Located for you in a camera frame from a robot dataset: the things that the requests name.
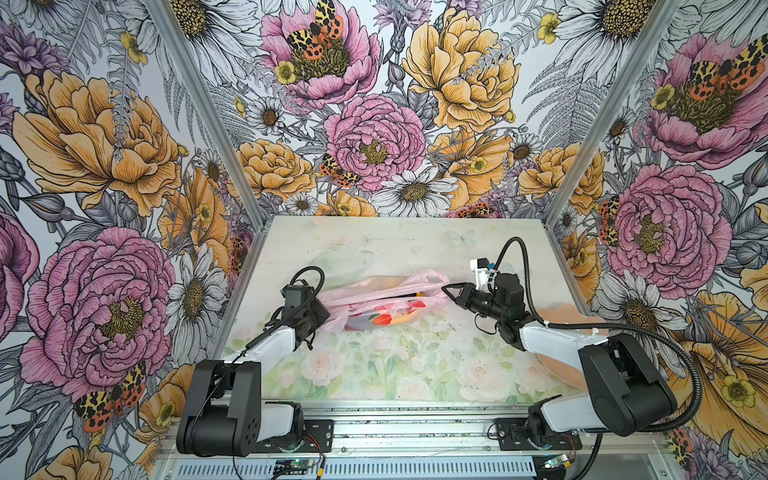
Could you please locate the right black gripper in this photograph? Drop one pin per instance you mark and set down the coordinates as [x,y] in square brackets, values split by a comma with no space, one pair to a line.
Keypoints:
[467,292]

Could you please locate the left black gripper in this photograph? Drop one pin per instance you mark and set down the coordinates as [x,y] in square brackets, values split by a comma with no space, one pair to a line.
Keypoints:
[321,313]

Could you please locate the pink plastic bag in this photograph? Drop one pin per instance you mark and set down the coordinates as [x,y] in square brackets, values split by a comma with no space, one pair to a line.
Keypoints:
[382,301]

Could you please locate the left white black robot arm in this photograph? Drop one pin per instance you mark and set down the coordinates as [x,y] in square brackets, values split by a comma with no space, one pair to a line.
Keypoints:
[225,413]

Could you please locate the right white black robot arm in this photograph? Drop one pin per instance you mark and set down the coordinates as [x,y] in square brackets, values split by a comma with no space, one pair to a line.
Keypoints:
[625,393]

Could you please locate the left green circuit board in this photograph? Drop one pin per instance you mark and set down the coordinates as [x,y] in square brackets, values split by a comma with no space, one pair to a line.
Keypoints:
[292,467]

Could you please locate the green circuit board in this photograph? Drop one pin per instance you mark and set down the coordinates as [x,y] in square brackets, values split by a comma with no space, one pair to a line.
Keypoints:
[555,462]
[292,467]

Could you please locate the right green circuit board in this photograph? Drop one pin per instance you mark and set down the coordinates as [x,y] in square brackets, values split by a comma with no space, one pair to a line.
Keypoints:
[555,462]

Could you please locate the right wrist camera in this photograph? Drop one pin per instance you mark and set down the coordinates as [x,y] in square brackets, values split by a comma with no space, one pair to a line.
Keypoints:
[485,274]

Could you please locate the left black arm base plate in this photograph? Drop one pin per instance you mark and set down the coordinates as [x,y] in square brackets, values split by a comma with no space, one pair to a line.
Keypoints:
[307,436]

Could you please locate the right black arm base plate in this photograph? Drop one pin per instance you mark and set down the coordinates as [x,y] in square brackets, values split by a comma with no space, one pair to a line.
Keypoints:
[518,434]

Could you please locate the aluminium mounting rail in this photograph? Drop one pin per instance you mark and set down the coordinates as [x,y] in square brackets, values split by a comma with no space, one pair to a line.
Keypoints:
[423,429]

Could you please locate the white slotted cable duct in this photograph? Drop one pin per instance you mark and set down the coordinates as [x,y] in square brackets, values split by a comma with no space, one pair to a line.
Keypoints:
[514,467]

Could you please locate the right aluminium corner post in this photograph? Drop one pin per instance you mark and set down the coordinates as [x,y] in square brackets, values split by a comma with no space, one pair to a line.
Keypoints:
[649,38]

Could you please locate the aluminium corner post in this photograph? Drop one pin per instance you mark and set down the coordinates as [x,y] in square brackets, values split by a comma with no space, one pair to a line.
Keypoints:
[185,62]
[649,38]

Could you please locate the left aluminium corner post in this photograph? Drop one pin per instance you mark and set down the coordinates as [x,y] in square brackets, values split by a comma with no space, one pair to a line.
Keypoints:
[185,62]

